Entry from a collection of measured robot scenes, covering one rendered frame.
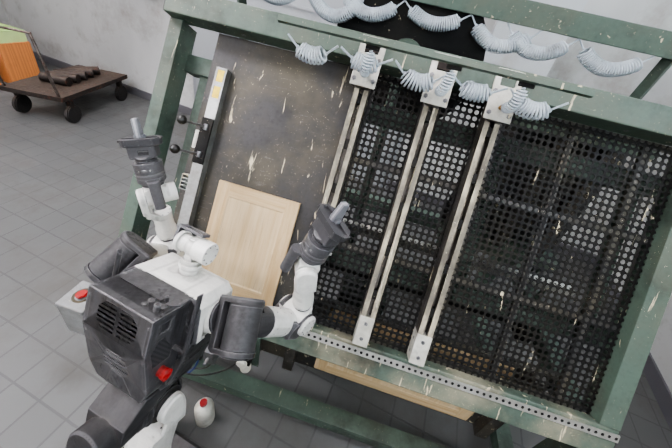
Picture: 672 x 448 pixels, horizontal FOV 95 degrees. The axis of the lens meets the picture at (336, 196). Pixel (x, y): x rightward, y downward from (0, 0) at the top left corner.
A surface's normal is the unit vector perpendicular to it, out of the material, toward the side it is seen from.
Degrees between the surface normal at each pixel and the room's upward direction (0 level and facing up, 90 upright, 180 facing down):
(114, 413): 22
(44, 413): 0
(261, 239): 60
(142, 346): 67
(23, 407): 0
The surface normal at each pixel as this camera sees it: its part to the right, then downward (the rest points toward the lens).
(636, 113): -0.11, 0.04
